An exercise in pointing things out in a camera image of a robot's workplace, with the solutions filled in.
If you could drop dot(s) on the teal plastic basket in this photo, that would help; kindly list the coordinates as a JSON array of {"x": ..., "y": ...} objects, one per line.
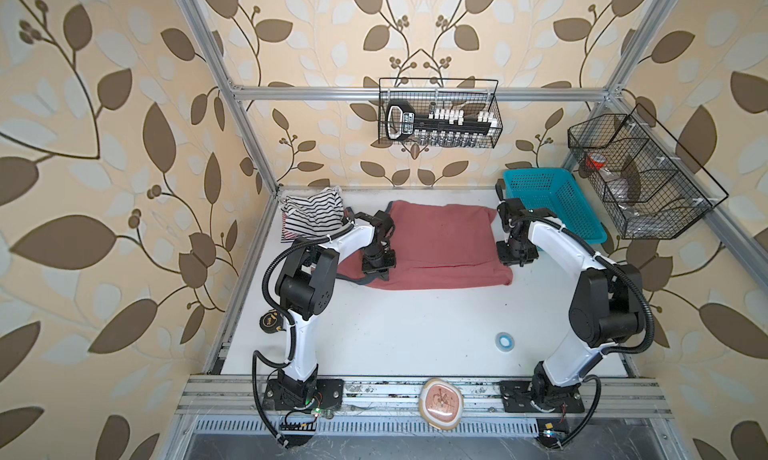
[{"x": 557, "y": 190}]

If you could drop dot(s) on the black white striped tank top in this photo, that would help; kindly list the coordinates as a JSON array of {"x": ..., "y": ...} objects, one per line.
[{"x": 311, "y": 216}]

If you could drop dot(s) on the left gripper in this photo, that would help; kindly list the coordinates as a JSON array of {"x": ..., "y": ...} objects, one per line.
[{"x": 384, "y": 270}]

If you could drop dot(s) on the right wire basket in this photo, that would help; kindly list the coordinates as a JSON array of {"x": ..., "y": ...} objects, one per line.
[{"x": 655, "y": 185}]

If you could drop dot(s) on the black tool in basket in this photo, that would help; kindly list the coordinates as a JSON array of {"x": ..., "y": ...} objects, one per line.
[{"x": 402, "y": 121}]

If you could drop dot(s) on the pink round badge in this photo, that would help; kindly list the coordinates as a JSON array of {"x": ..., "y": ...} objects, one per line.
[{"x": 441, "y": 404}]

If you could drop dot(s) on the back wire basket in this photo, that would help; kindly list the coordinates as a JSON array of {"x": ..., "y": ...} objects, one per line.
[{"x": 447, "y": 92}]

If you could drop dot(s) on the wire basket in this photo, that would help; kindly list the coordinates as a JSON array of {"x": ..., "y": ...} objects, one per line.
[
  {"x": 655, "y": 185},
  {"x": 447, "y": 92}
]

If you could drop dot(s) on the maroon tank top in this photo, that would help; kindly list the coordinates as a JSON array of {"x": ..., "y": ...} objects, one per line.
[{"x": 436, "y": 247}]

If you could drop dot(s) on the blue tape roll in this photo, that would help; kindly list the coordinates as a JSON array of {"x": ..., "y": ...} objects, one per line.
[{"x": 504, "y": 342}]

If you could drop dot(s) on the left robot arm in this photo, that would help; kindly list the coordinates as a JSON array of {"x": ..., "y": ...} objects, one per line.
[{"x": 298, "y": 285}]

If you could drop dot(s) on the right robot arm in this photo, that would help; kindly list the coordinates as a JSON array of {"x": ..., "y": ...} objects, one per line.
[{"x": 608, "y": 313}]

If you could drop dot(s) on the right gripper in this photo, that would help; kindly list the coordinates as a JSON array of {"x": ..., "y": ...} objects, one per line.
[{"x": 529, "y": 254}]

